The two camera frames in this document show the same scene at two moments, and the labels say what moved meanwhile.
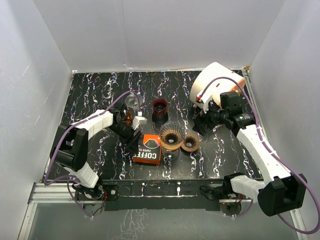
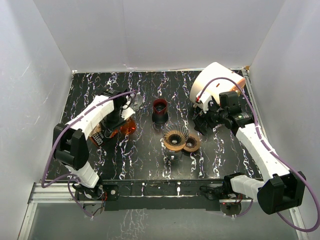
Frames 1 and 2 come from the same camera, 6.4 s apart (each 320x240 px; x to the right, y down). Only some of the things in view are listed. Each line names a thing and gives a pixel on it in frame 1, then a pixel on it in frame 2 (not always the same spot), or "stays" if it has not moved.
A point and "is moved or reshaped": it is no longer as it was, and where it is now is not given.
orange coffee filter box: x=149 y=151 -> x=97 y=135
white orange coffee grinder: x=213 y=70 stays
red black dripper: x=160 y=115 stays
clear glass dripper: x=172 y=134 is moved or reshaped
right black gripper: x=201 y=117 stays
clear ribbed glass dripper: x=131 y=101 stays
